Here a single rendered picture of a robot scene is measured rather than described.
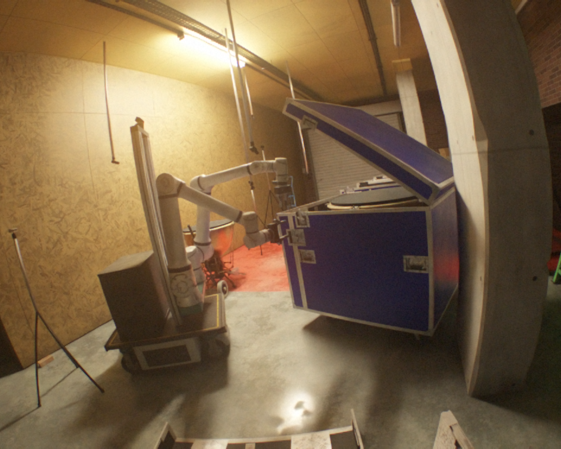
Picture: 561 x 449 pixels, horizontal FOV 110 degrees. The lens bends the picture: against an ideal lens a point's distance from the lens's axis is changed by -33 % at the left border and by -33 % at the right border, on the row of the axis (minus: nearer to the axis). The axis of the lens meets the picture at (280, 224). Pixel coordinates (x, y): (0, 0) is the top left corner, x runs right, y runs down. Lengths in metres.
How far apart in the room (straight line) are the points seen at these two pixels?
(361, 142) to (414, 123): 4.41
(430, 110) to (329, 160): 3.66
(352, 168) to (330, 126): 7.59
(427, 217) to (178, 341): 1.74
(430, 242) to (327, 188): 8.08
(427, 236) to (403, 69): 4.96
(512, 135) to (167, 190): 1.70
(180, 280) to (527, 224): 1.77
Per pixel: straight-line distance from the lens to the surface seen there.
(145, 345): 2.17
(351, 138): 1.74
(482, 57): 1.31
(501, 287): 1.38
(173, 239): 1.72
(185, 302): 1.98
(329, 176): 9.52
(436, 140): 9.48
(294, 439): 1.54
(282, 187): 2.09
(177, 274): 1.75
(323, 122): 1.85
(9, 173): 3.32
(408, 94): 6.16
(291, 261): 2.24
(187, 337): 2.06
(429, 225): 1.62
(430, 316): 1.83
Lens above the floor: 1.23
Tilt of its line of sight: 9 degrees down
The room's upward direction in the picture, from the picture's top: 10 degrees counter-clockwise
